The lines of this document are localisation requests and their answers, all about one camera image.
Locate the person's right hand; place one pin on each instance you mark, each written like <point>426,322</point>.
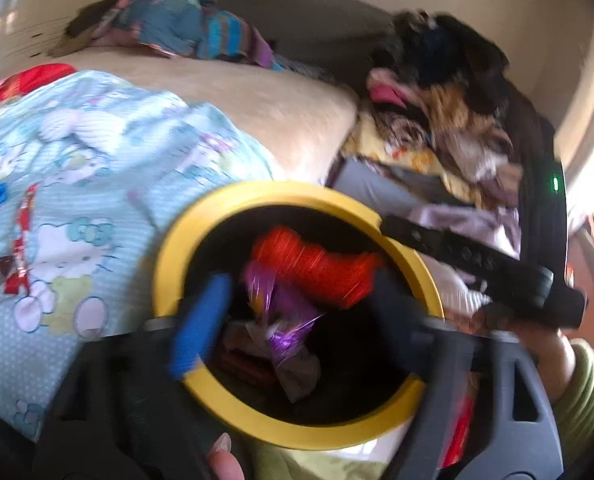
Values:
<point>552,360</point>

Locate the light blue cartoon cat blanket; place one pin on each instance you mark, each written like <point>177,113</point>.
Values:
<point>127,170</point>

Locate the purple foil wrapper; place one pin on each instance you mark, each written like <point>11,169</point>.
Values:
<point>287,310</point>

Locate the dark olive cloth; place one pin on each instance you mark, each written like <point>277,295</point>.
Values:
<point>84,27</point>

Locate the red snack wrapper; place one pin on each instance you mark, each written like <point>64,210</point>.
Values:
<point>23,240</point>

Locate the red plastic bag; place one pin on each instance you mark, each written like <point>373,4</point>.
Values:
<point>317,265</point>

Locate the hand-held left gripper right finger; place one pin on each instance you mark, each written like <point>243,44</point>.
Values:
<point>397,320</point>

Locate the yellow rimmed black trash bin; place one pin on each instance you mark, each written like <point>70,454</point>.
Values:
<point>187,220</point>

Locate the zebra striped cloth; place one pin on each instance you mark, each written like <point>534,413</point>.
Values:
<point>402,130</point>

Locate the beige bed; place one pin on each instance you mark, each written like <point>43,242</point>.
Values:
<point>277,105</point>

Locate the red and pink blanket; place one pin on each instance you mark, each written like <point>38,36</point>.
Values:
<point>22,85</point>

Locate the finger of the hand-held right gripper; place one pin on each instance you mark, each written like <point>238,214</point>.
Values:
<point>467,257</point>

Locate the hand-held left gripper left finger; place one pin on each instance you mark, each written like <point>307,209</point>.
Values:
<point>199,325</point>

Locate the pale lilac garment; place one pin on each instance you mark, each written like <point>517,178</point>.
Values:
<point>477,222</point>

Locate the person's right forearm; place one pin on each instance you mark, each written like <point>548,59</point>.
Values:
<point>592,395</point>

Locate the yellow cartoon sheet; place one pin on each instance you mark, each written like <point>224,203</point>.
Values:
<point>417,162</point>

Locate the blue floral quilt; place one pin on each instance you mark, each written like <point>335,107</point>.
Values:
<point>167,20</point>

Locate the pink garment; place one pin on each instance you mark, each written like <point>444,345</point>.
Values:
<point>392,91</point>

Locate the mustard knit garment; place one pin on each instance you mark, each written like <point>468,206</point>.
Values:
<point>452,107</point>

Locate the striped towel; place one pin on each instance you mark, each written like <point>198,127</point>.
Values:
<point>237,40</point>

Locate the person's left hand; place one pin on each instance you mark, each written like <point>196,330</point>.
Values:
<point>226,460</point>

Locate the cream fluffy garment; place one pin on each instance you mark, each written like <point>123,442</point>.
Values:
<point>482,160</point>

